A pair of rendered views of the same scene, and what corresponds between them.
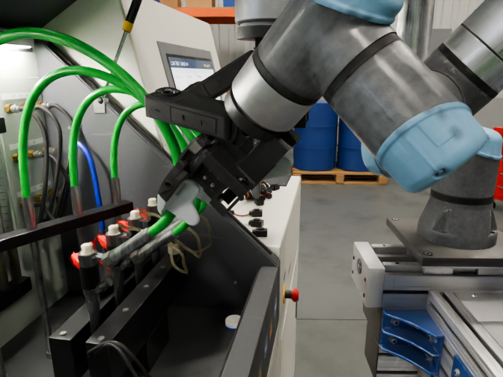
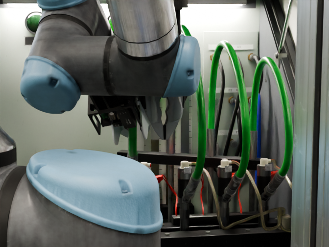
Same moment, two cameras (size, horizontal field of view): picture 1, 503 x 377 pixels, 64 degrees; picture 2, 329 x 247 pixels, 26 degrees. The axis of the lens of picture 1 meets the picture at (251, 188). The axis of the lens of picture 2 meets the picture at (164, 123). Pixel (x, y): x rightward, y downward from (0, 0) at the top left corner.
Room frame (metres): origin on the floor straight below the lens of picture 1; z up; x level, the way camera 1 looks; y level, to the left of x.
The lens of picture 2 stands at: (0.15, -1.02, 1.39)
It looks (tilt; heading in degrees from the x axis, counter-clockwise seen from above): 9 degrees down; 70
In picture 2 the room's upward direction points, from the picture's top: straight up
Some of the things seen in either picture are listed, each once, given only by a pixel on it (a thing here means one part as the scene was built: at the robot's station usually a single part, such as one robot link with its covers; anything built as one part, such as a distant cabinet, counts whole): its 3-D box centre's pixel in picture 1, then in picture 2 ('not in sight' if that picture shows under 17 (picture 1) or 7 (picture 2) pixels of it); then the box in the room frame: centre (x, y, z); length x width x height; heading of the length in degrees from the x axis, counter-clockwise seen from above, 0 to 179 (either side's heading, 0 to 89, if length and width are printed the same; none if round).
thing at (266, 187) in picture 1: (260, 188); not in sight; (1.27, -0.03, 1.01); 0.23 x 0.11 x 0.06; 169
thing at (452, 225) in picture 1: (458, 212); not in sight; (0.80, -0.43, 1.09); 0.15 x 0.15 x 0.10
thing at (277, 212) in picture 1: (258, 204); not in sight; (1.23, -0.02, 0.96); 0.70 x 0.22 x 0.03; 169
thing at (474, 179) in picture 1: (462, 157); not in sight; (0.80, -0.43, 1.20); 0.13 x 0.12 x 0.14; 50
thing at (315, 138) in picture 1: (337, 140); not in sight; (5.46, -1.16, 0.51); 1.20 x 0.85 x 1.02; 87
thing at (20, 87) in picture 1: (34, 152); (231, 98); (0.86, 0.47, 1.20); 0.13 x 0.03 x 0.31; 169
